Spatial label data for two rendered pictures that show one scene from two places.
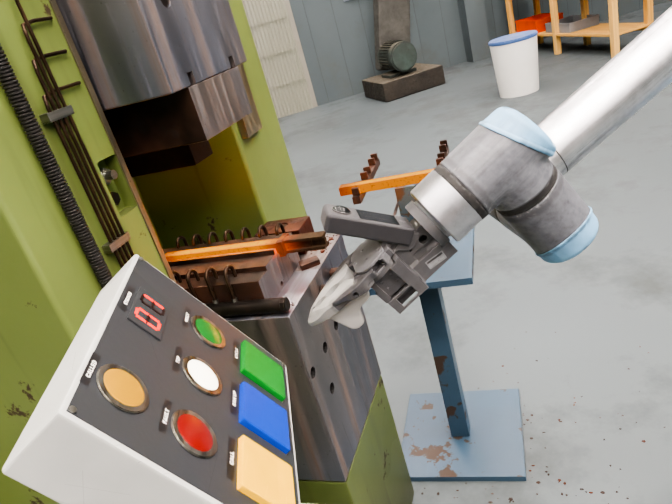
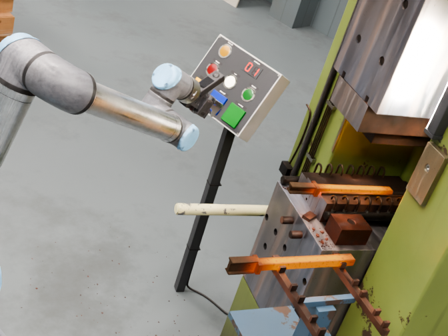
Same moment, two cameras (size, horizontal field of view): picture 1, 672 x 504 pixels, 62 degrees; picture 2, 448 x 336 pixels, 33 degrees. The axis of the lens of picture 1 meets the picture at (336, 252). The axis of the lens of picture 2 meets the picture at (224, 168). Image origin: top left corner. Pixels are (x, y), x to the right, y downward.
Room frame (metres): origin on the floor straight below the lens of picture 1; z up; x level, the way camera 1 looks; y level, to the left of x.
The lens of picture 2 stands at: (2.22, -1.80, 2.24)
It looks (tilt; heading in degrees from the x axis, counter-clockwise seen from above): 30 degrees down; 128
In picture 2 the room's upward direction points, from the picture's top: 18 degrees clockwise
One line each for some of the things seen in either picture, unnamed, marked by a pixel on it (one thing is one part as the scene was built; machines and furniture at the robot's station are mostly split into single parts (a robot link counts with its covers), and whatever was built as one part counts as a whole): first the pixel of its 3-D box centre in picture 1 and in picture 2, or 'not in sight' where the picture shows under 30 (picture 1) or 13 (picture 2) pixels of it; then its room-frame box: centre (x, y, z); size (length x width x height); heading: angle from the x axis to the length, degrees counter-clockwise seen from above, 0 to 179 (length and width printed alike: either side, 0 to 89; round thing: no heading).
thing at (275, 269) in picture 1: (197, 275); (362, 195); (1.19, 0.32, 0.96); 0.42 x 0.20 x 0.09; 67
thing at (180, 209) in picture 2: not in sight; (228, 210); (0.75, 0.18, 0.62); 0.44 x 0.05 x 0.05; 67
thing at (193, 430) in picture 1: (194, 433); (212, 69); (0.46, 0.19, 1.09); 0.05 x 0.03 x 0.04; 157
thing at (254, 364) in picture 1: (260, 372); (233, 115); (0.66, 0.15, 1.01); 0.07 x 0.05 x 0.07; 2
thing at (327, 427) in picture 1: (241, 354); (345, 262); (1.24, 0.30, 0.69); 0.56 x 0.38 x 0.45; 67
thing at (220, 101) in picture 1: (135, 121); (401, 107); (1.19, 0.32, 1.32); 0.42 x 0.20 x 0.10; 67
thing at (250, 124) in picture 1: (242, 100); (427, 173); (1.45, 0.12, 1.27); 0.09 x 0.02 x 0.17; 157
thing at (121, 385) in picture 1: (123, 388); (225, 51); (0.46, 0.23, 1.16); 0.05 x 0.03 x 0.04; 157
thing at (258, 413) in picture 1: (262, 418); (215, 102); (0.56, 0.14, 1.01); 0.07 x 0.05 x 0.07; 2
